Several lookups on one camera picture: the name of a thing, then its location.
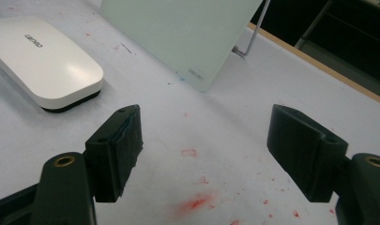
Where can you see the metal stand leg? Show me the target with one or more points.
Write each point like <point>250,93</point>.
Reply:
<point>255,34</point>

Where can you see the white whiteboard eraser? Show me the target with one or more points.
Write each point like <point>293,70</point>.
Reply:
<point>47,62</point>

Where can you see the white glass whiteboard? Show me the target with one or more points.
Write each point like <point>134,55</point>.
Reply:
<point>184,34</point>

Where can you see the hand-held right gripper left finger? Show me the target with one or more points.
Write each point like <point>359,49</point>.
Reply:
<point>115,156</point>

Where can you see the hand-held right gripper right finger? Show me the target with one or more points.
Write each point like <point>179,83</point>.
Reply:
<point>303,153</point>

